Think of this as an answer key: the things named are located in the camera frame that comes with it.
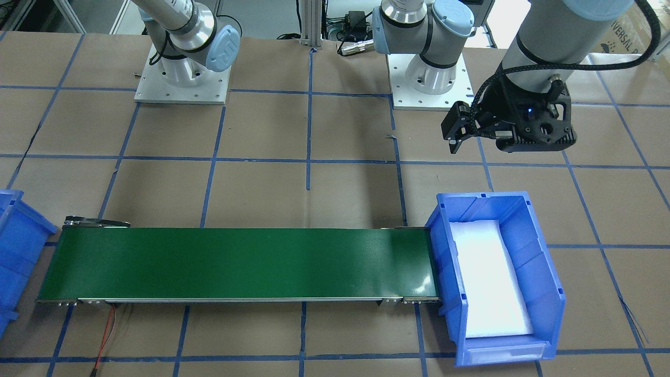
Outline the white foam pad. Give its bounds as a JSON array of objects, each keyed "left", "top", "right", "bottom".
[{"left": 450, "top": 220, "right": 533, "bottom": 338}]

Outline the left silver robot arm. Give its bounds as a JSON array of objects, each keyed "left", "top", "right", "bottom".
[{"left": 371, "top": 1, "right": 633, "bottom": 153}]

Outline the blue bin with buttons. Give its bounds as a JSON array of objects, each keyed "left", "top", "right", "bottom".
[{"left": 426, "top": 191, "right": 566, "bottom": 367}]

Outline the black braided cable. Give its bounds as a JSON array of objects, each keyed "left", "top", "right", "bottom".
[{"left": 468, "top": 0, "right": 659, "bottom": 138}]

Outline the aluminium frame post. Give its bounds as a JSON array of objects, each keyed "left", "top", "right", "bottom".
[{"left": 298, "top": 1, "right": 325, "bottom": 50}]

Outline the black power adapter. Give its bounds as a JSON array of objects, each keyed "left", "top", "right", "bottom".
[{"left": 344, "top": 10, "right": 367, "bottom": 33}]

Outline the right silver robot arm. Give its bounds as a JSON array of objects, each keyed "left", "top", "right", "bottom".
[{"left": 134, "top": 1, "right": 241, "bottom": 87}]

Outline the silver cylindrical connector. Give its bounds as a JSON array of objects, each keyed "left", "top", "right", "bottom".
[{"left": 338, "top": 40, "right": 375, "bottom": 57}]

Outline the cardboard box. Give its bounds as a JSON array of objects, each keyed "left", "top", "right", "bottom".
[{"left": 593, "top": 1, "right": 669, "bottom": 54}]

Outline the blue bin at belt end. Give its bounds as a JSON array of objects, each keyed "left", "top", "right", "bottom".
[{"left": 1, "top": 189, "right": 57, "bottom": 335}]

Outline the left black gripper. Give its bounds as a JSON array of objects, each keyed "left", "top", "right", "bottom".
[{"left": 441, "top": 71, "right": 577, "bottom": 153}]

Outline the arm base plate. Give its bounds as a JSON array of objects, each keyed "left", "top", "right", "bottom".
[
  {"left": 135, "top": 58, "right": 232, "bottom": 105},
  {"left": 387, "top": 53, "right": 474, "bottom": 110}
]

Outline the green conveyor belt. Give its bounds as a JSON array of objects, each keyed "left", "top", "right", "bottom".
[{"left": 37, "top": 226, "right": 439, "bottom": 305}]

